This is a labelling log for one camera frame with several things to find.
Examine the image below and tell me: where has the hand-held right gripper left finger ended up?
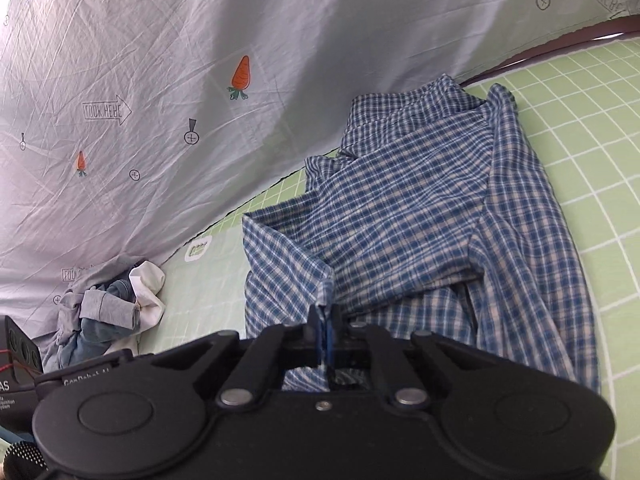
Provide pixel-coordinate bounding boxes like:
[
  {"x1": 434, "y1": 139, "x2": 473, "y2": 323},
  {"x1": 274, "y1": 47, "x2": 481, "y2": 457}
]
[{"x1": 164, "y1": 305, "x2": 327, "y2": 408}]

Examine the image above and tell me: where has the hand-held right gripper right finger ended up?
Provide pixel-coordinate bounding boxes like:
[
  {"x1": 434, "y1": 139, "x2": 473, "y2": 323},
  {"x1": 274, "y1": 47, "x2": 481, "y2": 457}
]
[{"x1": 325, "y1": 305, "x2": 482, "y2": 408}]

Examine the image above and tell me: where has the blue plaid shirt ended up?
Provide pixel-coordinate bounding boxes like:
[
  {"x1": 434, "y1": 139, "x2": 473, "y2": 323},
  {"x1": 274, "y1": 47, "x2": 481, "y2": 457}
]
[{"x1": 241, "y1": 74, "x2": 601, "y2": 396}]

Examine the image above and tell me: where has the blue-grey garment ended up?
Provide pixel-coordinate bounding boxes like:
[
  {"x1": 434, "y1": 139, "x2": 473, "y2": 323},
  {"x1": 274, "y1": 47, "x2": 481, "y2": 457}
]
[{"x1": 42, "y1": 280, "x2": 136, "y2": 368}]

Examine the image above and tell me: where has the grey sweater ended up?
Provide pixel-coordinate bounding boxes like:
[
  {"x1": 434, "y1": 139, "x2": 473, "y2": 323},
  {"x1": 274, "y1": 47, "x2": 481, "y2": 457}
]
[{"x1": 57, "y1": 282, "x2": 141, "y2": 331}]

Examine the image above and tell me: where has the white garment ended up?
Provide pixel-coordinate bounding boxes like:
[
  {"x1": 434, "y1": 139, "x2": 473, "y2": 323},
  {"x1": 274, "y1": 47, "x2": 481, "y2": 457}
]
[{"x1": 127, "y1": 260, "x2": 167, "y2": 333}]

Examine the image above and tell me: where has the green grid mat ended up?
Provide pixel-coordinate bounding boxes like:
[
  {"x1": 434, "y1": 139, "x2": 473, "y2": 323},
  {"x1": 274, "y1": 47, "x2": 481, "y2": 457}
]
[{"x1": 135, "y1": 35, "x2": 640, "y2": 480}]

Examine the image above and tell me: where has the grey carrot-print bed sheet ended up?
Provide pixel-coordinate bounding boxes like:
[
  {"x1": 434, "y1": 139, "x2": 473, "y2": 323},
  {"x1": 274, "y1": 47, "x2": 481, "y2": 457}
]
[{"x1": 0, "y1": 0, "x2": 640, "y2": 333}]

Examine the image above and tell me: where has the dark brown bed rail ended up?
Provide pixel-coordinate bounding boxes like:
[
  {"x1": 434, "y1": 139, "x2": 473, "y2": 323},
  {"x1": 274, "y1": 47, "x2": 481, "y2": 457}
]
[{"x1": 455, "y1": 15, "x2": 640, "y2": 86}]

